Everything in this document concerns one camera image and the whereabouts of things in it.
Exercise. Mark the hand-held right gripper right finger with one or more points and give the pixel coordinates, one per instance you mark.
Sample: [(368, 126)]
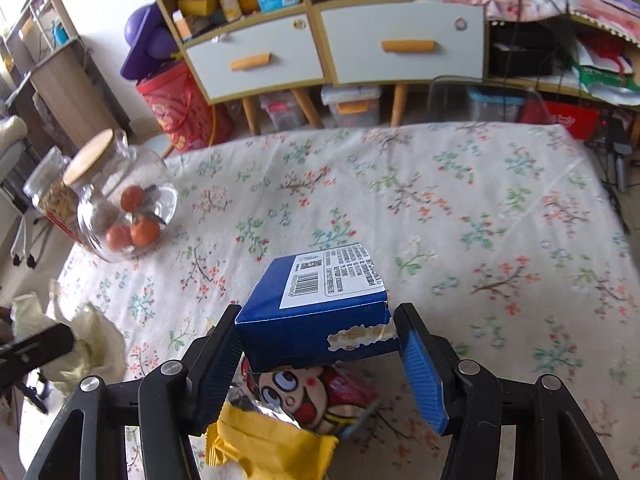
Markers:
[(422, 375)]

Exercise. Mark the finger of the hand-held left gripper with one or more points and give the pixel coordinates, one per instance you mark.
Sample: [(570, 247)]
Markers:
[(40, 352)]

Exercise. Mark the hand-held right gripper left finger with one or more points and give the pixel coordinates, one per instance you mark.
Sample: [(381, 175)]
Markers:
[(220, 375)]

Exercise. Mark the blue cardboard box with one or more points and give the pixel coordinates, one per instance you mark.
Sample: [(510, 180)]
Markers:
[(300, 330)]

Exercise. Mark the crumpled cream paper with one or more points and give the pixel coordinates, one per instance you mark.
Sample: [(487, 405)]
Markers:
[(95, 340)]

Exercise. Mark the yellow wrapper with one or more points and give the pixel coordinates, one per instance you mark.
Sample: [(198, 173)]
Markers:
[(270, 440)]

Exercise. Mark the red cartoon snack packet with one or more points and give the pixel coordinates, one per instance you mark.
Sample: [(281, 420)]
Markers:
[(310, 400)]

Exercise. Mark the small orange fruit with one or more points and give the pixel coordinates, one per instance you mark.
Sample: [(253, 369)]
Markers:
[(118, 237), (145, 230), (133, 198)]

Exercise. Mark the glass jar with nuts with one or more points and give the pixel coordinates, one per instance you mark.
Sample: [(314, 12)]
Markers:
[(47, 195)]

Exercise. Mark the glass jar wooden lid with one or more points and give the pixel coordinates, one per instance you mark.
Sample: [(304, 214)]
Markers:
[(100, 200)]

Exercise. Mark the floral tablecloth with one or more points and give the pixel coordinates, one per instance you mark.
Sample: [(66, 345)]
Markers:
[(450, 210)]

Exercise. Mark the white office chair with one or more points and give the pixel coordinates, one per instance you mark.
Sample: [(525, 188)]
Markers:
[(10, 160)]

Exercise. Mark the clear plastic storage box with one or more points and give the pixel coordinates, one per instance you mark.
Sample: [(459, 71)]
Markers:
[(282, 110)]

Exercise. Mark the red bucket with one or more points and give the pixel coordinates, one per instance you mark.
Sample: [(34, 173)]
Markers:
[(175, 105)]

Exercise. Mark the clear plastic chair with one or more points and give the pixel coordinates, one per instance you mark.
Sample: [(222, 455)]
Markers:
[(450, 100)]

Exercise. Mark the wooden shelf unit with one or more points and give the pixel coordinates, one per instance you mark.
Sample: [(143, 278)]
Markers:
[(60, 75)]

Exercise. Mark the clear storage box blue lid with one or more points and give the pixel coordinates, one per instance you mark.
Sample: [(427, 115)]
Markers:
[(492, 105)]

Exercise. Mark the clear storage box orange label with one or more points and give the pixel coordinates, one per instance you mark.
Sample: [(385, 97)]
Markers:
[(350, 105)]

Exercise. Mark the grey power tool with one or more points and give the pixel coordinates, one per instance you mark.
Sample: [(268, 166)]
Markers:
[(620, 160)]

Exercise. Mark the red box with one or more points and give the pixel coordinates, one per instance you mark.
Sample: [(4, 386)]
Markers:
[(565, 117)]

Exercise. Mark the black box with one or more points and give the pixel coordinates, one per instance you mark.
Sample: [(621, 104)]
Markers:
[(520, 55)]

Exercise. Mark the purple plastic toy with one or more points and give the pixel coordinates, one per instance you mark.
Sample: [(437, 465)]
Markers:
[(150, 35)]

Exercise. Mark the pile of colourful bags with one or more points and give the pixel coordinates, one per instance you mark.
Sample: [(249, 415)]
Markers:
[(605, 77)]

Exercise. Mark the yellow box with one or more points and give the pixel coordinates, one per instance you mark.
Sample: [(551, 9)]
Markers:
[(197, 6)]

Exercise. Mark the white bottle yellow label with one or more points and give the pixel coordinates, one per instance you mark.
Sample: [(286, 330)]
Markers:
[(227, 2)]

